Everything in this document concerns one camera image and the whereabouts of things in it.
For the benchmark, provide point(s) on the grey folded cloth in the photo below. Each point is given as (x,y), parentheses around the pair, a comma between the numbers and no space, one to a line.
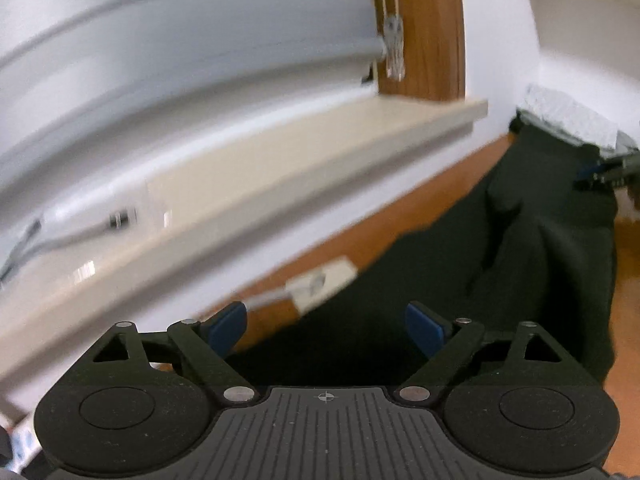
(624,144)

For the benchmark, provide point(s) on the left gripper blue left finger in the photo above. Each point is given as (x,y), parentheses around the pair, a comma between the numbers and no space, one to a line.
(223,330)

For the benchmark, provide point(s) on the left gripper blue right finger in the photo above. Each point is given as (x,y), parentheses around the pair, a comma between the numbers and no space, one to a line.
(428,330)

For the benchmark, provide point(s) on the grey roller shutter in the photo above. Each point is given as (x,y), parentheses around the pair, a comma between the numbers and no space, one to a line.
(73,68)

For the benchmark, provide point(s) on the white wall socket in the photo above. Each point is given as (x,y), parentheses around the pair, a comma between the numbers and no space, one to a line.
(313,288)

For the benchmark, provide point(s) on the black garment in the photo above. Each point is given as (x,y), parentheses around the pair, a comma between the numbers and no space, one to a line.
(523,245)

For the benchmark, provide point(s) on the beige window sill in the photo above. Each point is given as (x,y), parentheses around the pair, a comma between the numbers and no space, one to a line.
(196,207)

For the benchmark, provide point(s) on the wooden window frame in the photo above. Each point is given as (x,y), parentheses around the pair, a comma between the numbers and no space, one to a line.
(431,64)

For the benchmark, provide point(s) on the window crank handle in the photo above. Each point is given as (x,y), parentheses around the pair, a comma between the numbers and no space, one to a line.
(29,245)

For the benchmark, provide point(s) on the white patterned folded cloth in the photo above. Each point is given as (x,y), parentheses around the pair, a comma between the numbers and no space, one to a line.
(562,113)

